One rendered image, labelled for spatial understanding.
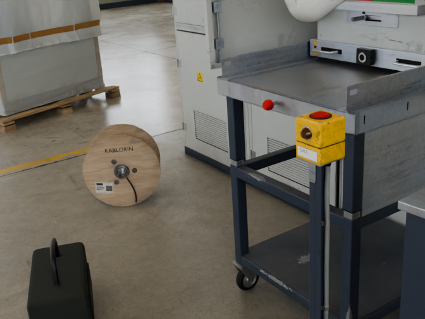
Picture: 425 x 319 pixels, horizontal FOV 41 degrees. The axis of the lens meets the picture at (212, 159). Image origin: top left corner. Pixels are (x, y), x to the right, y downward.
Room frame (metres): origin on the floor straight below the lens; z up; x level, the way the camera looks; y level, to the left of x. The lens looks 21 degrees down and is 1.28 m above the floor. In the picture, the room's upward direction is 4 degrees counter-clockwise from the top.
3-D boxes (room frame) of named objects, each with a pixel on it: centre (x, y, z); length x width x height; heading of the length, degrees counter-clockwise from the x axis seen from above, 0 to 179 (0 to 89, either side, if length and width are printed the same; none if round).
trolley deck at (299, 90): (1.80, -0.49, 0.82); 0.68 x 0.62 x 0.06; 123
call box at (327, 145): (1.20, -0.25, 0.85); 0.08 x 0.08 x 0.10; 33
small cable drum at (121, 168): (2.80, 0.48, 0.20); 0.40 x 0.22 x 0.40; 94
